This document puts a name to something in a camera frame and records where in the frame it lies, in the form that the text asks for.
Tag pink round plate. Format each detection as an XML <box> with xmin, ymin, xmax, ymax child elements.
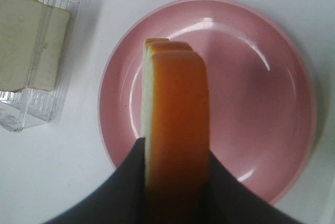
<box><xmin>99</xmin><ymin>0</ymin><xmax>316</xmax><ymax>204</ymax></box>

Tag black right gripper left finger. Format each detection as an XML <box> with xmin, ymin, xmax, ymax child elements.
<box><xmin>46</xmin><ymin>138</ymin><xmax>145</xmax><ymax>223</ymax></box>

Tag white bread slice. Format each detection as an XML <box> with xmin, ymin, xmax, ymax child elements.
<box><xmin>1</xmin><ymin>0</ymin><xmax>70</xmax><ymax>92</ymax></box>
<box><xmin>140</xmin><ymin>38</ymin><xmax>210</xmax><ymax>223</ymax></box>

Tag left clear plastic container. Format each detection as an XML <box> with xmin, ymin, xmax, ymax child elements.
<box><xmin>1</xmin><ymin>0</ymin><xmax>80</xmax><ymax>132</ymax></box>

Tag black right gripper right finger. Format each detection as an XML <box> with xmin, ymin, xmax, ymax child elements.
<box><xmin>208</xmin><ymin>154</ymin><xmax>293</xmax><ymax>223</ymax></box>

